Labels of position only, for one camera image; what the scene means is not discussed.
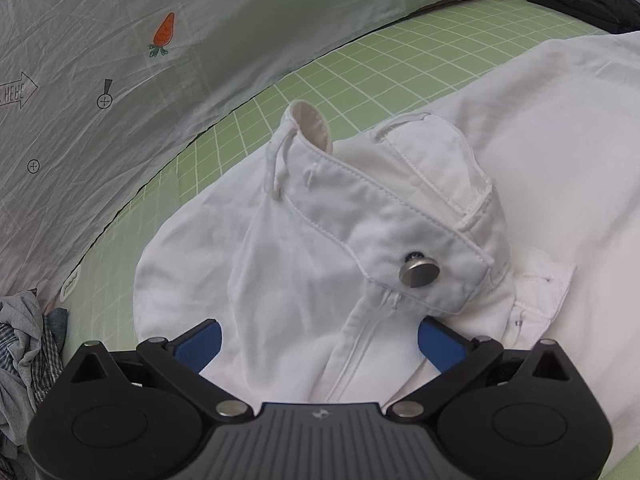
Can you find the grey shirt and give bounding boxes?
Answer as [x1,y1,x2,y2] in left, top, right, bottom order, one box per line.
[0,290,51,461]

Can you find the white pants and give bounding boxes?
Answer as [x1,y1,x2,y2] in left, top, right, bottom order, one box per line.
[134,30,640,476]

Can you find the grey carrot print sheet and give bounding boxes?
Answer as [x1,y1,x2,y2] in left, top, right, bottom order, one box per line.
[0,0,551,311]

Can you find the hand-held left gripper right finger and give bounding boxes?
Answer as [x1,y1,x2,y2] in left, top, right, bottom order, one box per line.
[389,317,578,423]

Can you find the green grid mat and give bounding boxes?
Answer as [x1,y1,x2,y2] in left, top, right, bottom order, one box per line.
[60,0,640,480]

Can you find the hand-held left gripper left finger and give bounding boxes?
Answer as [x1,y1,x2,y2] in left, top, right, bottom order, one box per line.
[62,318,253,423]

